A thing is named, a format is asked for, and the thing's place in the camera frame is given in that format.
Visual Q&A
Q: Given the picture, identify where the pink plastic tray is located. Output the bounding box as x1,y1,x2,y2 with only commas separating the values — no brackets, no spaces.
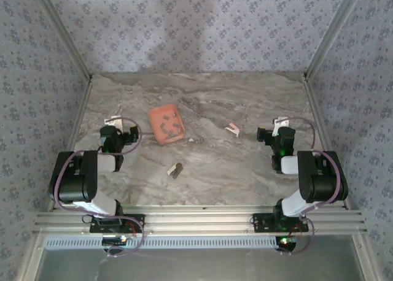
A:
147,102,186,146

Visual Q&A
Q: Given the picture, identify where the pink white stapler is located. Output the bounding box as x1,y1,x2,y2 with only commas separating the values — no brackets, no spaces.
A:
225,122,241,138

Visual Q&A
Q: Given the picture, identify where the brown stapler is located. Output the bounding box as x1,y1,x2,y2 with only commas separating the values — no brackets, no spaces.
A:
167,162,184,180

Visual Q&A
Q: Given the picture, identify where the small controller board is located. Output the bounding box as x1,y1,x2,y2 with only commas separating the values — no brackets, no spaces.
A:
102,236,128,247
276,236,300,248

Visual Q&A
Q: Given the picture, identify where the aluminium extrusion beam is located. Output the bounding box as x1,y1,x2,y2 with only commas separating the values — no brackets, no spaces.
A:
33,204,368,236

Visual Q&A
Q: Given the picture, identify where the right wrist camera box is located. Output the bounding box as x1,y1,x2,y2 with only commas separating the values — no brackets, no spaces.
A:
273,117,291,133

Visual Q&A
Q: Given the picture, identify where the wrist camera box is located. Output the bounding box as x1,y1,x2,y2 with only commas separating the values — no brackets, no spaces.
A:
103,115,123,129
273,117,291,133

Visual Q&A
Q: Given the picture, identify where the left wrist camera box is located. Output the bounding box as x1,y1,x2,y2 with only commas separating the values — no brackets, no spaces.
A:
103,115,123,129

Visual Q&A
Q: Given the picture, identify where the aluminium side rail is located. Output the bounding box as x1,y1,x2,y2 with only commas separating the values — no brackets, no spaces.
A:
303,78,351,210
47,78,93,213

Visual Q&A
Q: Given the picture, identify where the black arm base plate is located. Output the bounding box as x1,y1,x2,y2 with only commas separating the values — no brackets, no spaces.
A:
252,212,309,233
89,214,146,233

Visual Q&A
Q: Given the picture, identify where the purple cable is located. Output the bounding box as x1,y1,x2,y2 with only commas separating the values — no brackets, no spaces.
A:
53,117,146,258
278,117,348,256

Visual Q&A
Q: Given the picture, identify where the aluminium frame post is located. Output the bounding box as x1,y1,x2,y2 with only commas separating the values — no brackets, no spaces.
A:
303,0,367,81
30,0,93,82

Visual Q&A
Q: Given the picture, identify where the grey slotted cable duct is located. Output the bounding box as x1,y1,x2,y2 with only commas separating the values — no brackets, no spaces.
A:
44,235,279,250

